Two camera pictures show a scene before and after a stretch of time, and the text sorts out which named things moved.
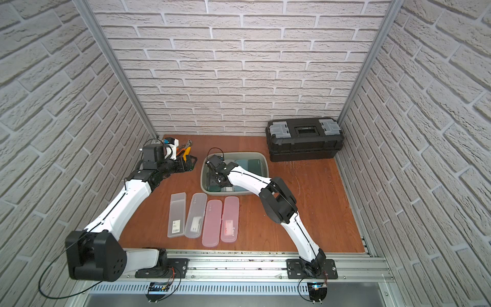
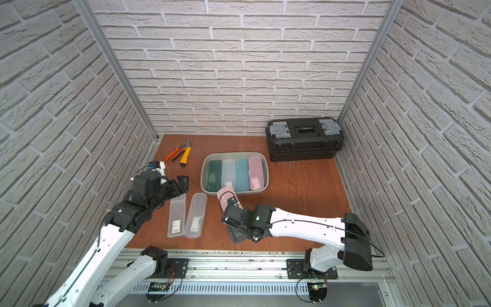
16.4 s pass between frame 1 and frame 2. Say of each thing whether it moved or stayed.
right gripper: moved
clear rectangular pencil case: stayed
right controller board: stayed
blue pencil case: stayed
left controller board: stayed
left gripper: moved
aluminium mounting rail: stayed
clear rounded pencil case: stayed
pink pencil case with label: moved
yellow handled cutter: stayed
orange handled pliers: stayed
